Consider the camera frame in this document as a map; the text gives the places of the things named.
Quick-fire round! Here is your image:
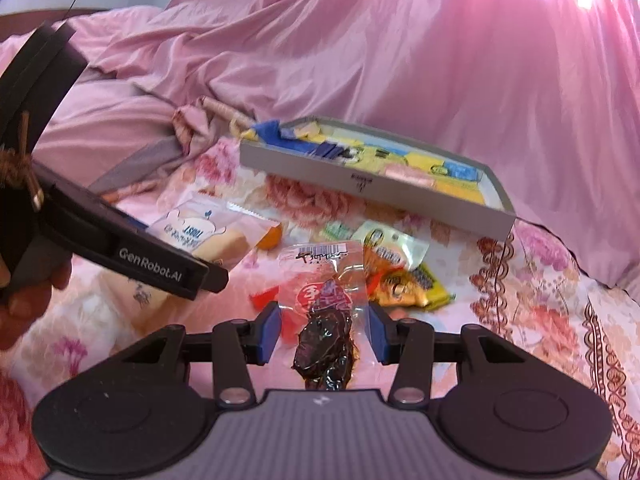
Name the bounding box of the golden orange snack packet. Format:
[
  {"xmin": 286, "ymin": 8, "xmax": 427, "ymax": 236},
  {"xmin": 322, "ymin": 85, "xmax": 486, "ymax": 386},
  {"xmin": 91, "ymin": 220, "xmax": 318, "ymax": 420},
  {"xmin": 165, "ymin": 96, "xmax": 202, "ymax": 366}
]
[{"xmin": 363, "ymin": 245, "xmax": 428, "ymax": 308}]

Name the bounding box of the dark dried plum packet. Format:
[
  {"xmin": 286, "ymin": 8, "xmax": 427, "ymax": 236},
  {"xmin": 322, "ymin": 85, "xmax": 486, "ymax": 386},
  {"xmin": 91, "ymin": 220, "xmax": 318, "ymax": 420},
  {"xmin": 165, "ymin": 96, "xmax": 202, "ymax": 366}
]
[{"xmin": 277, "ymin": 240, "xmax": 368, "ymax": 391}]

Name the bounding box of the yellow sushi seaweed packet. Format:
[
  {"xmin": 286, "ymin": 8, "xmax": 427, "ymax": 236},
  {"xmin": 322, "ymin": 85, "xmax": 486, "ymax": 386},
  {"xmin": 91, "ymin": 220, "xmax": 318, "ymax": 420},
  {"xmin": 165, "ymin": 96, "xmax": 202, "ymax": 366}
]
[{"xmin": 410, "ymin": 262, "xmax": 456, "ymax": 311}]

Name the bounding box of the red tofu skewer snack packet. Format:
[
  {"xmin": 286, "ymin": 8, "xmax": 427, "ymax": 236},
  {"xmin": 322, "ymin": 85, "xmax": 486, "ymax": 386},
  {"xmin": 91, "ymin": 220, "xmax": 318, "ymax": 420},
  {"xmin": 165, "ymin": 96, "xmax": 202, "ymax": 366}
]
[{"xmin": 250, "ymin": 220, "xmax": 428, "ymax": 313}]

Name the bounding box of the small orange mandarin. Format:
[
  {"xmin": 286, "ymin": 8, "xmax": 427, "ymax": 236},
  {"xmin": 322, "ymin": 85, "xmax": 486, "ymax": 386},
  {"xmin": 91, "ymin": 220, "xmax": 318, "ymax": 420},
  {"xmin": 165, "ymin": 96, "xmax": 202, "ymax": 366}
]
[{"xmin": 256, "ymin": 224, "xmax": 283, "ymax": 252}]

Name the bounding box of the toast bread packet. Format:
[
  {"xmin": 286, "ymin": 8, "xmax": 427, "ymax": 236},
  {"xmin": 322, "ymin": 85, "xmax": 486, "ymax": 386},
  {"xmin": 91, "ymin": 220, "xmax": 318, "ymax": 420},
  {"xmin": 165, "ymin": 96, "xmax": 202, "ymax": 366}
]
[{"xmin": 100, "ymin": 193, "xmax": 279, "ymax": 334}]

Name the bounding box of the round rice cracker packet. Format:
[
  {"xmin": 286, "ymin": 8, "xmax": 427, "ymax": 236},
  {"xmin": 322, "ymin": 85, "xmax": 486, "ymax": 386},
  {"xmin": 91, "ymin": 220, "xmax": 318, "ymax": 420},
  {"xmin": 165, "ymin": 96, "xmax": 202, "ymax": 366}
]
[{"xmin": 380, "ymin": 164, "xmax": 435, "ymax": 188}]

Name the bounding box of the blue stick sachet pack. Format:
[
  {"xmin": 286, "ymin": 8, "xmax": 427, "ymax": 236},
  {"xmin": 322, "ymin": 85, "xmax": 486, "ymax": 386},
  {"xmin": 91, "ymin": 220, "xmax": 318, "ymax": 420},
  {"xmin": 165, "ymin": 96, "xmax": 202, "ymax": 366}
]
[{"xmin": 294, "ymin": 141, "xmax": 348, "ymax": 160}]

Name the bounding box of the small green label snack packet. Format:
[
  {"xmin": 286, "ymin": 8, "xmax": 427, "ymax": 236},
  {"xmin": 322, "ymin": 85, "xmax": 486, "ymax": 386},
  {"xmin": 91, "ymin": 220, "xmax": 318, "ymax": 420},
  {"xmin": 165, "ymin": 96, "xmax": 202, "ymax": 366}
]
[{"xmin": 320, "ymin": 220, "xmax": 355, "ymax": 240}]

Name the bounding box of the person's left hand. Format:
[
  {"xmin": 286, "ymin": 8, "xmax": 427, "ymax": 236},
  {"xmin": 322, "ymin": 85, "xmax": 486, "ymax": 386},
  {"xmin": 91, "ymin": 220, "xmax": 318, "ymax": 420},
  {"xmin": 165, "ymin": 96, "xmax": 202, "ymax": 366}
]
[{"xmin": 0, "ymin": 259, "xmax": 72, "ymax": 351}]

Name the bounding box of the floral pink bedspread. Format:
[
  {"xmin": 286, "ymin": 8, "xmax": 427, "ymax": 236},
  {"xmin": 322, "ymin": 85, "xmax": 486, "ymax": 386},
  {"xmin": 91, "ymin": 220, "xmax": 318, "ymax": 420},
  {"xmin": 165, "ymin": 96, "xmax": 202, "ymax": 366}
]
[{"xmin": 1, "ymin": 138, "xmax": 639, "ymax": 479}]

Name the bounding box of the grey cardboard tray box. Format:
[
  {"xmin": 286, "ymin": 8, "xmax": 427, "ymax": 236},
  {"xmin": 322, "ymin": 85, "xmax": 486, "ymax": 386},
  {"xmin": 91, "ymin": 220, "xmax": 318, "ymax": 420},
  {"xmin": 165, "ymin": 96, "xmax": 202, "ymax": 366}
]
[{"xmin": 240, "ymin": 116, "xmax": 515, "ymax": 240}]

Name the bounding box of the pink quilt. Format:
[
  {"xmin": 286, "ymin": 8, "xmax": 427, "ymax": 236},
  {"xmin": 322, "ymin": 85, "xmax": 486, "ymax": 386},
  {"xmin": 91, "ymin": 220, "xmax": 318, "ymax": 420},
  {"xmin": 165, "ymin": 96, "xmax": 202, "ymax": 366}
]
[{"xmin": 0, "ymin": 6, "xmax": 212, "ymax": 196}]

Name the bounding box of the pink draped curtain sheet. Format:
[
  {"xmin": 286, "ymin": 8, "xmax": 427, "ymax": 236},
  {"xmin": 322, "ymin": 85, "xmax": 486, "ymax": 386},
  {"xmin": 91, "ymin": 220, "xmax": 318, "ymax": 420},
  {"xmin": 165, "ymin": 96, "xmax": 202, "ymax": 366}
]
[{"xmin": 75, "ymin": 0, "xmax": 639, "ymax": 295}]

